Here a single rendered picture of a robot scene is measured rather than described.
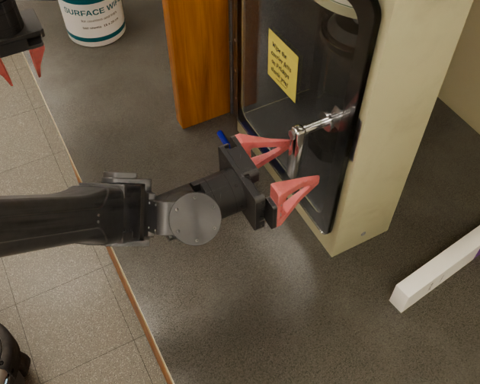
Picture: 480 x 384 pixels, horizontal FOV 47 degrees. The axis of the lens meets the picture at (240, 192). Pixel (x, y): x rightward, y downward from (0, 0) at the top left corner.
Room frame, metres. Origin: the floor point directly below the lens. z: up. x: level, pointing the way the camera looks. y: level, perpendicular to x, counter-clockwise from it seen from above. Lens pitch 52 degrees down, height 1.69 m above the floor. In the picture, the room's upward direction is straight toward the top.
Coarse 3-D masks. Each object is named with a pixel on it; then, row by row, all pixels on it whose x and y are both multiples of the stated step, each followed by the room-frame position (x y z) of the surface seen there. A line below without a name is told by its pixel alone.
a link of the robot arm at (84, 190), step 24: (72, 192) 0.35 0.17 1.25; (96, 192) 0.35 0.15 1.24; (120, 192) 0.37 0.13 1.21; (0, 216) 0.24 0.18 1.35; (24, 216) 0.26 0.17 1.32; (48, 216) 0.28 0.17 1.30; (72, 216) 0.30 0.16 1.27; (96, 216) 0.32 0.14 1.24; (120, 216) 0.35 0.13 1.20; (0, 240) 0.23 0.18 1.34; (24, 240) 0.25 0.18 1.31; (48, 240) 0.26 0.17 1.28; (72, 240) 0.29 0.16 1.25; (96, 240) 0.31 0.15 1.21; (120, 240) 0.34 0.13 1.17
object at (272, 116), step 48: (240, 0) 0.70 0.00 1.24; (288, 0) 0.59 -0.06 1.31; (336, 0) 0.51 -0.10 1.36; (240, 48) 0.70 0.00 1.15; (336, 48) 0.50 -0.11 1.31; (240, 96) 0.70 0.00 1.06; (288, 96) 0.58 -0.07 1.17; (336, 96) 0.49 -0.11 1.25; (336, 144) 0.47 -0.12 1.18; (336, 192) 0.46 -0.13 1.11
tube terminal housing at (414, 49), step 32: (384, 0) 0.47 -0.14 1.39; (416, 0) 0.47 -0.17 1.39; (448, 0) 0.49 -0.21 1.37; (384, 32) 0.46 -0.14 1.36; (416, 32) 0.48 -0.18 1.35; (448, 32) 0.50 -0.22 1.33; (384, 64) 0.46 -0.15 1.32; (416, 64) 0.48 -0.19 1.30; (448, 64) 0.51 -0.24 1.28; (384, 96) 0.47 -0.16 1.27; (416, 96) 0.49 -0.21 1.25; (384, 128) 0.47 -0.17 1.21; (416, 128) 0.50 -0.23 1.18; (384, 160) 0.48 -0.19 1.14; (352, 192) 0.46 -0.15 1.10; (384, 192) 0.49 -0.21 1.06; (352, 224) 0.47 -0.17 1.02; (384, 224) 0.50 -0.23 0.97
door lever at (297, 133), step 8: (320, 120) 0.49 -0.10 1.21; (328, 120) 0.49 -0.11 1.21; (296, 128) 0.48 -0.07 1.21; (304, 128) 0.48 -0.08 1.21; (312, 128) 0.48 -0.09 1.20; (320, 128) 0.49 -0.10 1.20; (328, 128) 0.49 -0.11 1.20; (296, 136) 0.47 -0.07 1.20; (304, 136) 0.47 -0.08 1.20; (296, 144) 0.47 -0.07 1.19; (296, 152) 0.47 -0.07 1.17; (288, 160) 0.48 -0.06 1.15; (296, 160) 0.47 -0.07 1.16; (288, 168) 0.48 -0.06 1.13; (296, 168) 0.47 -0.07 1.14; (296, 176) 0.47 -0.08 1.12
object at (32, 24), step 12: (12, 0) 0.71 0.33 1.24; (0, 12) 0.68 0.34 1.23; (12, 12) 0.70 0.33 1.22; (24, 12) 0.75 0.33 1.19; (0, 24) 0.68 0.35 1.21; (12, 24) 0.69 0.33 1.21; (24, 24) 0.71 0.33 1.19; (36, 24) 0.71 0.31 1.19; (0, 36) 0.68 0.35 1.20; (12, 36) 0.69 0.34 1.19; (24, 36) 0.69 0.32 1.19; (36, 36) 0.70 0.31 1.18
